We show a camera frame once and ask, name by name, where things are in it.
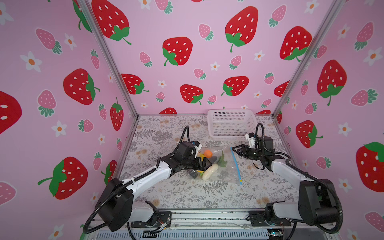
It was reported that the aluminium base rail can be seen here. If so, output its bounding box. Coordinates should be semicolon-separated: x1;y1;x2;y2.
84;209;341;240

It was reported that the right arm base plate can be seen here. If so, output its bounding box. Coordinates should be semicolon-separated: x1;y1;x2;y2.
246;210;292;227

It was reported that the white plastic basket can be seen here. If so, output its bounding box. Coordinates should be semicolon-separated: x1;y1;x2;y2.
207;109;258;141

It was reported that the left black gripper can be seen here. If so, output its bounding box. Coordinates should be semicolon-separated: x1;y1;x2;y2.
181;156;212;171

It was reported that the left aluminium frame post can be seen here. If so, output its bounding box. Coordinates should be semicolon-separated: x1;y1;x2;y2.
79;0;139;120

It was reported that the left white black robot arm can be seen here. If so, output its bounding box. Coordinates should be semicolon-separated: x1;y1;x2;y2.
83;141;212;234

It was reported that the clear zip top bag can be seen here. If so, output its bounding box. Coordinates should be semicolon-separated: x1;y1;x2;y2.
186;146;243;185

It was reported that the green leaf toy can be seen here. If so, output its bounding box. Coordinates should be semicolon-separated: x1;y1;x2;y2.
217;151;228;168

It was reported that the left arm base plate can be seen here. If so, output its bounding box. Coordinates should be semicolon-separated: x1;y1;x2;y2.
130;211;172;228

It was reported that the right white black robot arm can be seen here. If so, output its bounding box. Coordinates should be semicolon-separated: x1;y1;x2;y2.
232;137;344;234

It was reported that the aluminium frame post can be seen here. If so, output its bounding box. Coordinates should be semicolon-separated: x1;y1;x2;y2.
79;0;139;120
272;0;345;120

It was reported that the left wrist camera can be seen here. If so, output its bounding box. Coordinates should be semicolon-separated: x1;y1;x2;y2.
178;141;202;159

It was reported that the orange tangerine toy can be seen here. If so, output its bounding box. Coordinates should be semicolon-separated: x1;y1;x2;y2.
204;150;213;159

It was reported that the white daikon toy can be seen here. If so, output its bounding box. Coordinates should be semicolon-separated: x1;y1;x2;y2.
202;164;219;181

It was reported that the right aluminium frame post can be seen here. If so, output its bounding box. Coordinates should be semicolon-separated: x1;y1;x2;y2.
272;0;345;120

